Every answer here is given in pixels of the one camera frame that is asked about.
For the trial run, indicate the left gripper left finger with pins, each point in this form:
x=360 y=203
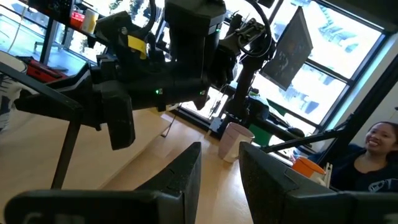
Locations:
x=186 y=177

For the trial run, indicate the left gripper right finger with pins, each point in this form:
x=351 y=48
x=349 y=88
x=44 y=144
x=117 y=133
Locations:
x=264 y=180

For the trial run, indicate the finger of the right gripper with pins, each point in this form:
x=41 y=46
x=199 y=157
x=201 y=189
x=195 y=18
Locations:
x=46 y=105
x=77 y=79

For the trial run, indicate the white mug blue pattern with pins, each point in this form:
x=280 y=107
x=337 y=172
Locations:
x=9 y=93

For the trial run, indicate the orange and white mug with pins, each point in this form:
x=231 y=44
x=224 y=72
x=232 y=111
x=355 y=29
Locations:
x=306 y=168

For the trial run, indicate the lilac faceted coffee mug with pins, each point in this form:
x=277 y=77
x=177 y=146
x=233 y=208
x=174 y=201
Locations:
x=231 y=143

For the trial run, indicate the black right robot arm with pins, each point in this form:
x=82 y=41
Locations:
x=192 y=31

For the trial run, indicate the red tool bag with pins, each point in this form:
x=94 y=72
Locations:
x=40 y=73

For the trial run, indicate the yellow tape piece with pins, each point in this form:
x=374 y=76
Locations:
x=136 y=45

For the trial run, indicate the black desk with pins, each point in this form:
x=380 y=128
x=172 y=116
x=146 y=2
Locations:
x=48 y=43

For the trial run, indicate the black rig strut bar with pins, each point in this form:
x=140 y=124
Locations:
x=304 y=140

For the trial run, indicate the yellow cylindrical container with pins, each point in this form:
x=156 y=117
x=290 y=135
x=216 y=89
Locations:
x=90 y=21

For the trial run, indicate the small red box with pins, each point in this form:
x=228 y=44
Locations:
x=77 y=20

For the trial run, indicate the black pegboard organizer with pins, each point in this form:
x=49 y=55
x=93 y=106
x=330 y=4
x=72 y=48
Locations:
x=53 y=7

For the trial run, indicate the person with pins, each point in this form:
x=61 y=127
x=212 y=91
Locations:
x=373 y=168

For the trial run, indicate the black computer monitor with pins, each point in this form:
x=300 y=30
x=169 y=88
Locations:
x=287 y=53

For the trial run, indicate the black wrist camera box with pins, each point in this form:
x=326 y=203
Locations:
x=119 y=124

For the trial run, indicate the black rig frame post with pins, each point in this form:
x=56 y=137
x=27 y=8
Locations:
x=367 y=109

